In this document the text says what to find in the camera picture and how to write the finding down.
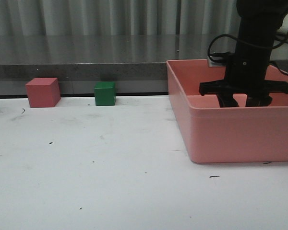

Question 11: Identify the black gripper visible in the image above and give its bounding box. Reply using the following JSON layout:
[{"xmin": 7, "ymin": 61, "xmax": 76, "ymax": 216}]
[{"xmin": 199, "ymin": 51, "xmax": 288, "ymax": 108}]

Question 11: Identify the green cube block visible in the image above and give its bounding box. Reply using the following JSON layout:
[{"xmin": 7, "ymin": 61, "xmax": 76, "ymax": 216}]
[{"xmin": 94, "ymin": 81, "xmax": 116, "ymax": 106}]

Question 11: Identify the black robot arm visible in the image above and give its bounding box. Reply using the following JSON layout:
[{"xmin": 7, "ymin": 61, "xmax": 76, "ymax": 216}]
[{"xmin": 199, "ymin": 0, "xmax": 288, "ymax": 107}]

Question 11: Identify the dark grey counter shelf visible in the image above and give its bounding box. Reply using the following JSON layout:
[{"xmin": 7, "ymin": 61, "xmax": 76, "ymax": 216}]
[{"xmin": 0, "ymin": 34, "xmax": 288, "ymax": 97}]

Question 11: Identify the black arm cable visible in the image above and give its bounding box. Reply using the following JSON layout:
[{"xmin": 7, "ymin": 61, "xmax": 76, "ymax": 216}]
[{"xmin": 207, "ymin": 0, "xmax": 288, "ymax": 77}]

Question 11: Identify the pink cube block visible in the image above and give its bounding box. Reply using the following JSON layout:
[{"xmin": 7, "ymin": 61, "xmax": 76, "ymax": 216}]
[{"xmin": 25, "ymin": 78, "xmax": 61, "ymax": 108}]

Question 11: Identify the pink plastic bin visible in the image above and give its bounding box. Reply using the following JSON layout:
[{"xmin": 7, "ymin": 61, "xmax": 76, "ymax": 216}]
[{"xmin": 167, "ymin": 59, "xmax": 288, "ymax": 163}]

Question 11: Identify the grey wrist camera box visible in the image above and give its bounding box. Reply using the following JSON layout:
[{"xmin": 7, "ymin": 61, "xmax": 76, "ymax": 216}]
[{"xmin": 207, "ymin": 52, "xmax": 228, "ymax": 67}]

